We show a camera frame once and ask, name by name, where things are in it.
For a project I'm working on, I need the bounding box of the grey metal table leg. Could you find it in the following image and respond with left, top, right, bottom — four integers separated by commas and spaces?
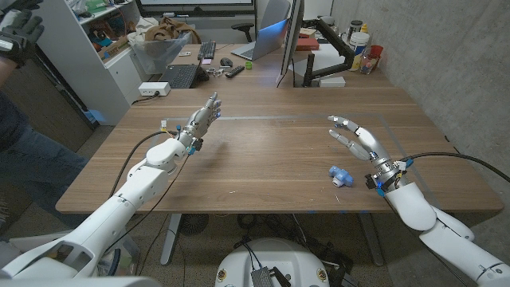
159, 213, 182, 266
356, 210, 386, 267

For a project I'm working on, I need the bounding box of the black framed wall screen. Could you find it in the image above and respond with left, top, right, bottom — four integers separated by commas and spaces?
135, 0, 256, 18

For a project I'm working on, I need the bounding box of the silver open laptop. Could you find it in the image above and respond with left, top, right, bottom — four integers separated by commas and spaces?
229, 18, 290, 62

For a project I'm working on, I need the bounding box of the dark jar with lid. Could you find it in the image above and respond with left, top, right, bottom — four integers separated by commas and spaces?
347, 19, 364, 41

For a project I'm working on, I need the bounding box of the large black keyboard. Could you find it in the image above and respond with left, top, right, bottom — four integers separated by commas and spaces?
158, 63, 200, 89

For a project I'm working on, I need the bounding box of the black round fan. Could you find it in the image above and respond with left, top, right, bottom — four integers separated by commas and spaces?
178, 214, 210, 236

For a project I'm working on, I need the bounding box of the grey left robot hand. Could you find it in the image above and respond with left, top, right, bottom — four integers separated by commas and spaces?
175, 92, 222, 151

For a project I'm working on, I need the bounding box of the clear plastic bin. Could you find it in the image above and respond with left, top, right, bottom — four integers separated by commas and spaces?
130, 31, 192, 76

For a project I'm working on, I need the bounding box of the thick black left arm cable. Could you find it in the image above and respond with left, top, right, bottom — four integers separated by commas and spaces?
108, 129, 179, 199

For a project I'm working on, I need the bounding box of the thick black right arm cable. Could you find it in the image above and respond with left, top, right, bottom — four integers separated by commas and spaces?
400, 151, 510, 183

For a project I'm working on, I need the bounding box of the black remote control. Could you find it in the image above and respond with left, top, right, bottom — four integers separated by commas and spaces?
224, 65, 245, 79

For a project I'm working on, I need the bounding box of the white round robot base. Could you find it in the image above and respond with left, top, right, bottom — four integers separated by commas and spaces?
214, 238, 331, 287

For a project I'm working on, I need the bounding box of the person in dark shirt jeans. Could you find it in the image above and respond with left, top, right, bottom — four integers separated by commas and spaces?
0, 91, 95, 230

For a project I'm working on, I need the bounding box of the white robot torso edge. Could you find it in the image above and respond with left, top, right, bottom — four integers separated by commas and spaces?
0, 276, 163, 287

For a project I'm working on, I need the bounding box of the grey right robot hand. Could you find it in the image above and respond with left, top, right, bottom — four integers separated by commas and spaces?
327, 114, 402, 181

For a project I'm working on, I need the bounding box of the blue toy camera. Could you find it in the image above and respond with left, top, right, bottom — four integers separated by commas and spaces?
328, 165, 355, 188

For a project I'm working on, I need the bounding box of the person's right gloved hand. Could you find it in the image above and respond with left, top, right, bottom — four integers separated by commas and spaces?
0, 8, 45, 68

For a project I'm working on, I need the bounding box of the small black keyboard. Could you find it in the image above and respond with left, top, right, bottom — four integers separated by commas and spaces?
197, 40, 217, 61

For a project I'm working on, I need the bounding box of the person's bare right forearm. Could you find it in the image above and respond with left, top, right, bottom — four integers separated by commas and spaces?
0, 55, 17, 87

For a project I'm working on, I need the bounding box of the black office chair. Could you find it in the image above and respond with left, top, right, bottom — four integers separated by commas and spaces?
230, 22, 255, 43

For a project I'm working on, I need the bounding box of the cardboard box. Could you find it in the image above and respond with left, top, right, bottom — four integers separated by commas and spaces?
97, 35, 131, 61

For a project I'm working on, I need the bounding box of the white power strip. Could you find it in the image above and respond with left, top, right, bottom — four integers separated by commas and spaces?
138, 81, 171, 97

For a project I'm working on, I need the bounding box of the red box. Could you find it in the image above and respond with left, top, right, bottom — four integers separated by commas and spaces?
295, 37, 320, 52

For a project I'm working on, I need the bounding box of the person's left gloved hand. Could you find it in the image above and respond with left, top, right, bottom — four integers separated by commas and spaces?
0, 0, 44, 12

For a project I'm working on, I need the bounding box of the white plastic tub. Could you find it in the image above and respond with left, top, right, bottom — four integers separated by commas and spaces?
348, 31, 371, 57

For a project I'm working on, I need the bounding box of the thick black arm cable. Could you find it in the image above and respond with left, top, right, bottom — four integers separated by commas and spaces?
108, 129, 179, 199
400, 151, 510, 183

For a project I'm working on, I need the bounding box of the white paper sheet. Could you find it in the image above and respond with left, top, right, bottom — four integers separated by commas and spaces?
292, 42, 352, 79

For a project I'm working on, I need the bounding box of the flat white box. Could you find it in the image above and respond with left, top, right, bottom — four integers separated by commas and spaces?
318, 75, 347, 88

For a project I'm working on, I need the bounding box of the white cloth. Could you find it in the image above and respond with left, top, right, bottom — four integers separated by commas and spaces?
126, 16, 160, 45

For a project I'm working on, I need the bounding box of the white shelf cabinet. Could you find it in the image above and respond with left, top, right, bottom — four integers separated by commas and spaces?
33, 0, 144, 127

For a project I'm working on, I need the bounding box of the brown cloth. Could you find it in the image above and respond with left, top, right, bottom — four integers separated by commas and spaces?
143, 16, 202, 44

